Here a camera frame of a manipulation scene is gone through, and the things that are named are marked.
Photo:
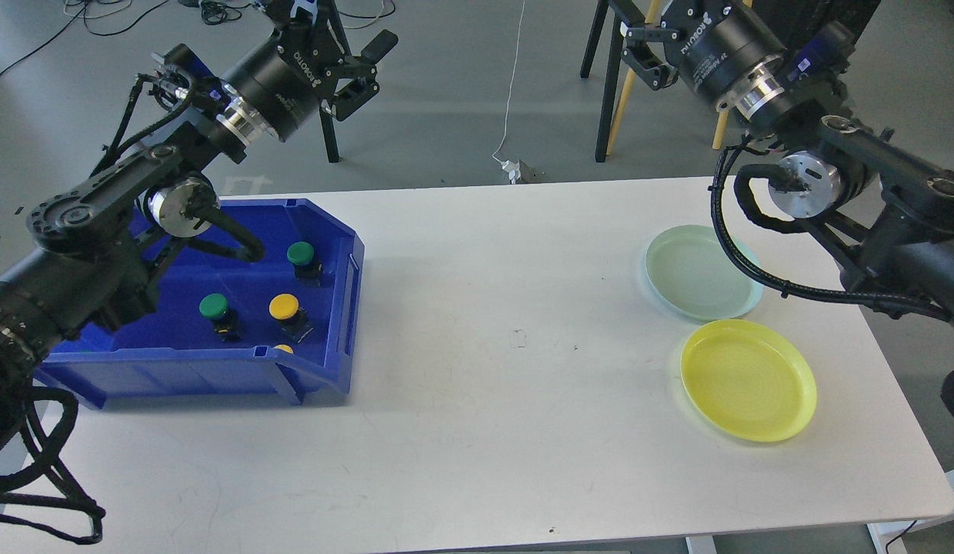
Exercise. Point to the blue plastic bin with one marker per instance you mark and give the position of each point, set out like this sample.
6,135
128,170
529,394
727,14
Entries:
174,351

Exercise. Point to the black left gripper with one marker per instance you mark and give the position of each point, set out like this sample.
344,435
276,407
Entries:
307,64

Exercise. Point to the green push button front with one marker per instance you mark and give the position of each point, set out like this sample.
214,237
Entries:
224,320

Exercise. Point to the yellow plate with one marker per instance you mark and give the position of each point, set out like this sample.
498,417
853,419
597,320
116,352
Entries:
748,380

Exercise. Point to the black and wood stool legs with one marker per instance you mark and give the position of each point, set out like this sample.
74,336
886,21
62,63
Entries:
616,93

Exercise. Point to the black stool legs left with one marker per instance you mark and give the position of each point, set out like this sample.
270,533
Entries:
329,136

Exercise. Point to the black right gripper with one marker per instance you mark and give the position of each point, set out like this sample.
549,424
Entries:
722,50

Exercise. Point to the green push button back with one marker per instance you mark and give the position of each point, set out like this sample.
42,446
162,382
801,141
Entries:
307,267

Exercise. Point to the yellow push button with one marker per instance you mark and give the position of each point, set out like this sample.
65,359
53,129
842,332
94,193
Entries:
289,315

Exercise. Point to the light green plate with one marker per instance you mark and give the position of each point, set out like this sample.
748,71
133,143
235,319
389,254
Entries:
688,271

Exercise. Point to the green push button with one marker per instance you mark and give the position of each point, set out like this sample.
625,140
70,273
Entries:
224,320
307,267

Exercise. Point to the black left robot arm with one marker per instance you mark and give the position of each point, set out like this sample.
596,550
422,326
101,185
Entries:
103,247

